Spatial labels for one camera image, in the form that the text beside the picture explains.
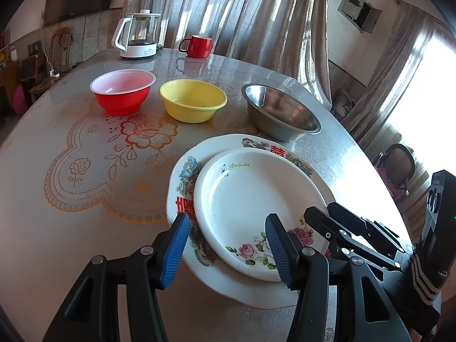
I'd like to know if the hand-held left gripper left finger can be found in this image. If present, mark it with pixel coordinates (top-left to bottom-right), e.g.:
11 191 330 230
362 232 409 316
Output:
43 213 191 342

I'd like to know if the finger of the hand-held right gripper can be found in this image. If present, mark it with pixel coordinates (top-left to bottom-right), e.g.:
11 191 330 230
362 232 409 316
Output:
327 202 403 253
304 207 405 271

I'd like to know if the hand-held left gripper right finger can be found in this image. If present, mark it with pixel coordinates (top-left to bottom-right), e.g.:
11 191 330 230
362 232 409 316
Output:
264 213 410 342

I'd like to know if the white plate with red characters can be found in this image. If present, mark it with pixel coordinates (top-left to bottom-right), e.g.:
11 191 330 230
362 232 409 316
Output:
166 133 337 309

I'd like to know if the white plate with pink roses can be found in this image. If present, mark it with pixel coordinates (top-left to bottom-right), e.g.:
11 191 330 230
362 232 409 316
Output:
193 147 330 283

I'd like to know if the stainless steel bowl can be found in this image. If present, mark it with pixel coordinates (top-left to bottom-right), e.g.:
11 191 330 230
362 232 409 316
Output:
241 83 321 142

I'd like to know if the yellow plastic bowl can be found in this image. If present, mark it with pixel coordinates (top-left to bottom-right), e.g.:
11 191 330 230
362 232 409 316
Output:
158 79 228 123

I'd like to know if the red plastic bowl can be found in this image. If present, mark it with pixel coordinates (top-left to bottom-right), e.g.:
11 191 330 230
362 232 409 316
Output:
90 69 156 116

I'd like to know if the dark round-back chair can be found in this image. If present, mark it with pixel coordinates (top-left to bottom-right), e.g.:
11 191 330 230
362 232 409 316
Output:
374 143 416 197

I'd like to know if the grey paper bundle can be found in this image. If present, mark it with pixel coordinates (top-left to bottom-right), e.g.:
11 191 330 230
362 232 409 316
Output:
333 88 357 120

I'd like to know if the narrow grey curtain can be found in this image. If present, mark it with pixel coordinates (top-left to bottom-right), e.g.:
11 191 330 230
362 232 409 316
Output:
340 3 456 150

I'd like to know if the white glass electric kettle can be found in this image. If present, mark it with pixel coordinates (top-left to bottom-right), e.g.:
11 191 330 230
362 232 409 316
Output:
113 9 162 60

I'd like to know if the red mug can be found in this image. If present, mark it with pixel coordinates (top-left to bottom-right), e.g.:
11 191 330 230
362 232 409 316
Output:
178 35 213 58

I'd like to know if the wide grey sheer curtain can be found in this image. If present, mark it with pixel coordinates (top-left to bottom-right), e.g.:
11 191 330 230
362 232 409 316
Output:
119 0 333 109

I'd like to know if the small old television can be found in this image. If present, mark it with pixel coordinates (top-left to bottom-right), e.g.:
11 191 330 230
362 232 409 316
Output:
19 55 38 81

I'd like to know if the wooden chair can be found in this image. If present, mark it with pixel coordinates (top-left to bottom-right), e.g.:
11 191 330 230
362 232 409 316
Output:
28 27 74 104

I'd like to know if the orange wooden cabinet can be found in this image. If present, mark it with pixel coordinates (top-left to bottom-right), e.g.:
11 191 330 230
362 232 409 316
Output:
0 62 18 113

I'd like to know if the wall electrical panel box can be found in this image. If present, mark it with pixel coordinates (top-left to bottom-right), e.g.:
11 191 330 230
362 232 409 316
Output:
338 0 382 33

